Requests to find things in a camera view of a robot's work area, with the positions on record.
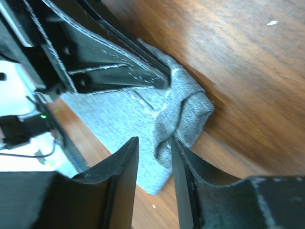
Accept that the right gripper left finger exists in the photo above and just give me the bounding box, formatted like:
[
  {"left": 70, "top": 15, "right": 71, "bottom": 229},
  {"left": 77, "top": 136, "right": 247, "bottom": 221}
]
[{"left": 0, "top": 137, "right": 139, "bottom": 229}]

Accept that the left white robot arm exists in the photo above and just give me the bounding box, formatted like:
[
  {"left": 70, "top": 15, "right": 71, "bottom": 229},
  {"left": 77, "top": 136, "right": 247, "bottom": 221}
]
[{"left": 0, "top": 0, "right": 171, "bottom": 149}]

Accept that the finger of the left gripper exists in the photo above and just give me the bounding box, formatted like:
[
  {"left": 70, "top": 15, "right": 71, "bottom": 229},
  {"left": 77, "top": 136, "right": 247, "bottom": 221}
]
[{"left": 24, "top": 0, "right": 171, "bottom": 94}]

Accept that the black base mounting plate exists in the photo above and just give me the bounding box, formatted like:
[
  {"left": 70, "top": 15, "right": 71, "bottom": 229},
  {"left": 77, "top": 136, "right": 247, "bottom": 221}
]
[{"left": 34, "top": 94, "right": 89, "bottom": 172}]

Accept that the grey cloth napkin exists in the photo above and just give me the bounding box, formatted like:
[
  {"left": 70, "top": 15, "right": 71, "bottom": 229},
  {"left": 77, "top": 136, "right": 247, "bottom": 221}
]
[{"left": 61, "top": 45, "right": 214, "bottom": 195}]

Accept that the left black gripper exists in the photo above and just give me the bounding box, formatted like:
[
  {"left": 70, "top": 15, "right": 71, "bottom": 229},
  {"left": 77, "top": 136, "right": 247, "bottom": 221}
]
[{"left": 0, "top": 0, "right": 71, "bottom": 99}]

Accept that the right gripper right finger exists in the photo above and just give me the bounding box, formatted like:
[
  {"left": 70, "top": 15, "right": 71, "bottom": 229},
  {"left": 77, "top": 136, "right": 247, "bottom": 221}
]
[{"left": 171, "top": 137, "right": 305, "bottom": 229}]

